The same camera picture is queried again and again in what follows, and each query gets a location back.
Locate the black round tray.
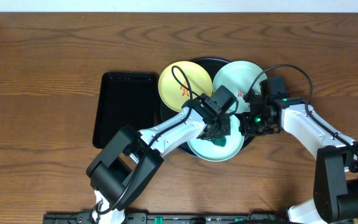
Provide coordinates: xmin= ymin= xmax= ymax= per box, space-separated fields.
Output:
xmin=160 ymin=58 xmax=254 ymax=157

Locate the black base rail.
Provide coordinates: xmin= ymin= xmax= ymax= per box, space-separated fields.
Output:
xmin=42 ymin=212 xmax=289 ymax=224

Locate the black rectangular tray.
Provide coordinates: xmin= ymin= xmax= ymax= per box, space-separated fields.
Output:
xmin=93 ymin=72 xmax=157 ymax=149

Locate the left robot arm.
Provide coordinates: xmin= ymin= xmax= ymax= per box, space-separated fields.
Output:
xmin=86 ymin=103 xmax=230 ymax=223

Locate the yellow plate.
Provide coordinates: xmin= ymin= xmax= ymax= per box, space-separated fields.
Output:
xmin=158 ymin=61 xmax=213 ymax=112

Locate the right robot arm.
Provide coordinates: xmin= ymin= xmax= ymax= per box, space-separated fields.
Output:
xmin=240 ymin=98 xmax=358 ymax=223

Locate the light green plate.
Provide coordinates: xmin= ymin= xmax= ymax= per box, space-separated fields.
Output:
xmin=213 ymin=61 xmax=263 ymax=113
xmin=187 ymin=115 xmax=245 ymax=162

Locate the green yellow sponge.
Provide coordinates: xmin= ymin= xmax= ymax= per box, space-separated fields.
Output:
xmin=211 ymin=137 xmax=227 ymax=147

